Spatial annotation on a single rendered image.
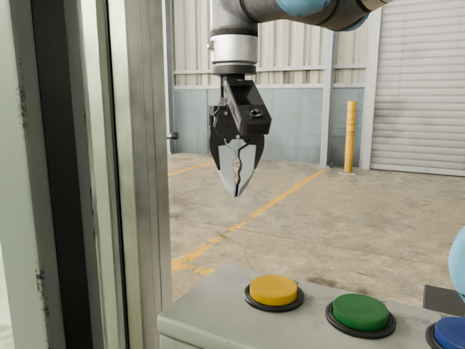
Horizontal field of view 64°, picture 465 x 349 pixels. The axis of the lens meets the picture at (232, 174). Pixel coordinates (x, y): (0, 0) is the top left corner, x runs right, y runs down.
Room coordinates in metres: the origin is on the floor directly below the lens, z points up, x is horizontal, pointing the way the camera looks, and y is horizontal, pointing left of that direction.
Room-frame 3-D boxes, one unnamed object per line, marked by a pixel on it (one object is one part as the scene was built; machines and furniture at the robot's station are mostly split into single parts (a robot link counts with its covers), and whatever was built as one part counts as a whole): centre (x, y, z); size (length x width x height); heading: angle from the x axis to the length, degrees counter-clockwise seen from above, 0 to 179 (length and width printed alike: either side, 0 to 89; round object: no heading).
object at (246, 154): (0.63, -0.02, 0.94); 0.06 x 0.03 x 0.09; 11
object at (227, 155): (0.63, 0.01, 0.94); 0.06 x 0.03 x 0.09; 11
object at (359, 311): (0.26, -0.10, 0.90); 0.04 x 0.04 x 0.02
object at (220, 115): (0.63, 0.00, 1.05); 0.09 x 0.08 x 0.12; 11
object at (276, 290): (0.29, -0.03, 0.90); 0.04 x 0.04 x 0.02
